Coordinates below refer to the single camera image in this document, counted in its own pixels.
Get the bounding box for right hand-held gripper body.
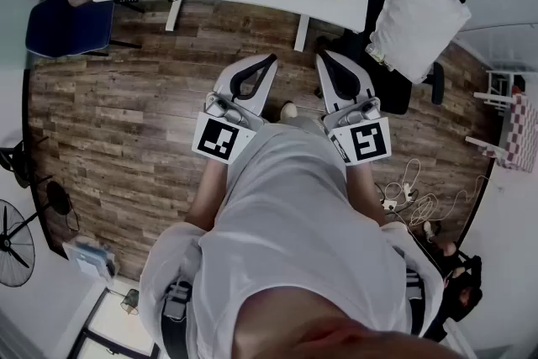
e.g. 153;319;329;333
322;95;393;167

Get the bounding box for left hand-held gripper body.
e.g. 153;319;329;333
192;92;271;166

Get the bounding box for person's right forearm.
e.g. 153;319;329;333
345;161;388;229

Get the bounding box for person's left forearm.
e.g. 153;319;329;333
184;158;230;233

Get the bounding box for person's grey trousers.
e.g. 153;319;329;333
279;115;331;136

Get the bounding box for white table leg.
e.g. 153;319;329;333
165;0;182;33
293;14;311;53

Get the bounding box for white pillow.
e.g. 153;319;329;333
364;0;472;85

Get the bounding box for person's white shirt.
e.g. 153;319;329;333
138;124;446;359

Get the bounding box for white rack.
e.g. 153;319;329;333
472;69;530;113

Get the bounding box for red white checkered cloth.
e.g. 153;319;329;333
502;92;538;173

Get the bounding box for blue chair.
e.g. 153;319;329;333
24;0;143;59

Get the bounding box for black bag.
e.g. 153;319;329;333
424;222;484;344

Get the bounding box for clear plastic storage box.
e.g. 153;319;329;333
61;235;119;282

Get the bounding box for person's face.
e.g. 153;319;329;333
233;285;467;359

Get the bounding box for black folded stand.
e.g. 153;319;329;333
0;136;50;188

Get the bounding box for black standing floor fan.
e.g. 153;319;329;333
0;180;81;288

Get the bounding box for beige coiled cable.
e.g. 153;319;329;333
409;174;492;229

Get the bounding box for white rail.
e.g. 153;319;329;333
464;134;509;167

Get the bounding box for grey black harness strap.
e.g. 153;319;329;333
161;280;194;359
394;245;426;337

